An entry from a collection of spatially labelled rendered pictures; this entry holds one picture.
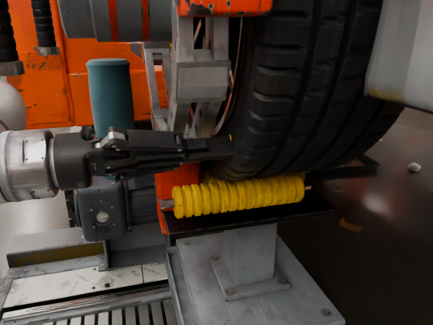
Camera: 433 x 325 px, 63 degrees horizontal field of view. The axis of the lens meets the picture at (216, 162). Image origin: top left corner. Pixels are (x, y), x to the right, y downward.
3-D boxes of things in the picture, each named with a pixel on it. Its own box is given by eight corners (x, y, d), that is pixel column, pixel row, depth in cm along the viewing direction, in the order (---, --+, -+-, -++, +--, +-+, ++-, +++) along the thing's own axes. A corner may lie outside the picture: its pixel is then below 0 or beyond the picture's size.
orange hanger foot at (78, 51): (238, 116, 119) (240, 4, 107) (73, 127, 106) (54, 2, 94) (223, 106, 134) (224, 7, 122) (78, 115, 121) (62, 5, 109)
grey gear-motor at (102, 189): (223, 266, 114) (223, 166, 101) (86, 291, 104) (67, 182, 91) (209, 236, 130) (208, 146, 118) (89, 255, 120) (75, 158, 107)
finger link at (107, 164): (102, 144, 48) (100, 138, 47) (183, 136, 50) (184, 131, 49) (104, 170, 46) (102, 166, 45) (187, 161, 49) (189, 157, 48)
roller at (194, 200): (315, 205, 68) (318, 178, 66) (163, 227, 61) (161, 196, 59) (301, 192, 73) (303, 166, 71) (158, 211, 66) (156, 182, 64)
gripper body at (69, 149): (64, 200, 49) (133, 191, 51) (49, 177, 41) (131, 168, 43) (62, 151, 51) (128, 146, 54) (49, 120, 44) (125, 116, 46)
